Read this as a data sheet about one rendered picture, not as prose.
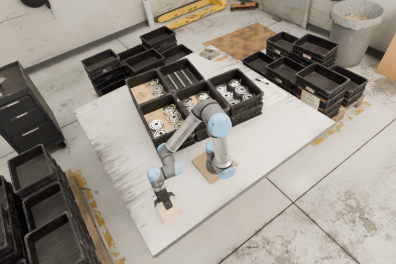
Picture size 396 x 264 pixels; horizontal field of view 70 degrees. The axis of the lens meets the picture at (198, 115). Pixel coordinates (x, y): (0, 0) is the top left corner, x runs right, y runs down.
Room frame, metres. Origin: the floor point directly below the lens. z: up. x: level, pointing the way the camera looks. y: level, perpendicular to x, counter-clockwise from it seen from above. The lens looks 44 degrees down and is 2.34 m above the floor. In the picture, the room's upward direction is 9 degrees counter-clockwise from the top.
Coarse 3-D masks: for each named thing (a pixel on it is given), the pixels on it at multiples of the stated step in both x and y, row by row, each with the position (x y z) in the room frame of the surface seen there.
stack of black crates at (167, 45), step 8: (152, 32) 3.53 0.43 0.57; (160, 32) 3.58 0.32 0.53; (168, 32) 3.55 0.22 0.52; (144, 40) 3.31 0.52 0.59; (152, 40) 3.47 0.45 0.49; (160, 40) 3.26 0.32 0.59; (168, 40) 3.32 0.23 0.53; (176, 40) 3.37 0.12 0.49; (160, 48) 3.25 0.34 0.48; (168, 48) 3.31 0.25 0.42
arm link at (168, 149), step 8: (200, 104) 1.09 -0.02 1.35; (192, 112) 1.10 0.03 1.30; (184, 120) 1.11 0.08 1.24; (192, 120) 1.07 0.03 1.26; (200, 120) 1.06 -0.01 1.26; (184, 128) 1.06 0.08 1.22; (192, 128) 1.06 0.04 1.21; (176, 136) 1.06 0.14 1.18; (184, 136) 1.05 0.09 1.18; (168, 144) 1.05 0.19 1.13; (176, 144) 1.03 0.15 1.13; (160, 152) 1.04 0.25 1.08; (168, 152) 1.02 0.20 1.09
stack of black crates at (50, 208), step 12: (48, 192) 1.35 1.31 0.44; (60, 192) 1.37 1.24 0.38; (24, 204) 1.23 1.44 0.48; (36, 204) 1.29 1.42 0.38; (48, 204) 1.27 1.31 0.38; (60, 204) 1.25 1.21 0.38; (72, 204) 1.27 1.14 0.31; (36, 216) 1.18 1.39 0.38; (48, 216) 1.16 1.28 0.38; (72, 216) 1.07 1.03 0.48; (36, 228) 1.08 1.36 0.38; (84, 228) 1.08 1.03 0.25
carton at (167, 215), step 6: (156, 198) 0.93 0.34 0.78; (162, 204) 0.88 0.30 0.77; (174, 204) 0.87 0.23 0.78; (162, 210) 0.84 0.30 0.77; (168, 210) 0.84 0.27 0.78; (174, 210) 0.83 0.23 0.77; (180, 210) 0.83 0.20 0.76; (162, 216) 0.81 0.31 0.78; (168, 216) 0.80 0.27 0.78; (174, 216) 0.81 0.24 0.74; (168, 222) 0.79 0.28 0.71
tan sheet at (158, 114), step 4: (172, 104) 1.72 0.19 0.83; (152, 112) 1.67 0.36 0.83; (156, 112) 1.66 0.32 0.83; (160, 112) 1.66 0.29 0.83; (176, 112) 1.63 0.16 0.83; (144, 116) 1.64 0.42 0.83; (148, 116) 1.63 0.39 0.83; (152, 116) 1.62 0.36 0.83; (156, 116) 1.62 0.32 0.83; (160, 116) 1.61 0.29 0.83; (164, 116) 1.60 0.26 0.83; (148, 120) 1.58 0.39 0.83; (152, 120) 1.58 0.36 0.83; (164, 120) 1.56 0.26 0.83; (148, 124) 1.54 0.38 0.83; (164, 124) 1.51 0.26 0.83; (168, 124) 1.50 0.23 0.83; (164, 128) 1.47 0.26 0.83; (168, 128) 1.46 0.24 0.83; (172, 128) 1.45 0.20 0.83; (152, 132) 1.45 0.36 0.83
